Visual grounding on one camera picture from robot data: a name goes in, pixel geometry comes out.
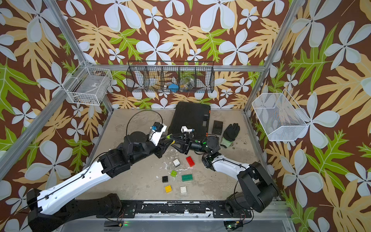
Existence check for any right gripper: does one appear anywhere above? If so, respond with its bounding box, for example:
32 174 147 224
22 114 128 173
171 135 211 158

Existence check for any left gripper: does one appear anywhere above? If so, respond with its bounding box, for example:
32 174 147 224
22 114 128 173
130 134 173 165

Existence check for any red lego brick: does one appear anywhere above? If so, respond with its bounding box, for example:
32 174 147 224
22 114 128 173
186 156 195 167

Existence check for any dark green lego brick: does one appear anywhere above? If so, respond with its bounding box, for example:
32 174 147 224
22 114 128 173
181 174 193 182

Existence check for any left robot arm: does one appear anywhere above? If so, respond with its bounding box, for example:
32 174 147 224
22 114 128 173
27 122 172 232

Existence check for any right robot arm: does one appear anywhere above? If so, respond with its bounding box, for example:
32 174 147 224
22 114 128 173
166 127 279 217

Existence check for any yellow lego brick lower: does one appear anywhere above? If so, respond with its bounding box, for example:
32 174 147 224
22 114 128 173
165 185 173 193

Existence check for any black plastic tool case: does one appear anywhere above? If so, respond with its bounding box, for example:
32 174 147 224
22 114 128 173
168 102 211 140

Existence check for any small black box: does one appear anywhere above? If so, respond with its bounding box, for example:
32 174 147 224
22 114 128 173
212 120 223 135

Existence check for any black work glove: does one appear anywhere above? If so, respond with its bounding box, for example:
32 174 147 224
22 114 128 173
220 123 240 148

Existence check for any blue object in basket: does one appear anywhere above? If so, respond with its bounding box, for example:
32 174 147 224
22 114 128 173
168 84 179 93

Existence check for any white mesh basket right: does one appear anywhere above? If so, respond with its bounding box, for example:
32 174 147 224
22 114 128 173
252 90 310 142

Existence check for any black wire basket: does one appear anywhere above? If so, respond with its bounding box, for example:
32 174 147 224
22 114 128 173
124 61 215 93

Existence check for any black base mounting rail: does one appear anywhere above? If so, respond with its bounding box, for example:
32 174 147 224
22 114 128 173
105 200 252 219

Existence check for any white wire basket left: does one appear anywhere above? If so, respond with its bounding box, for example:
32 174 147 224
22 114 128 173
65 64 113 106

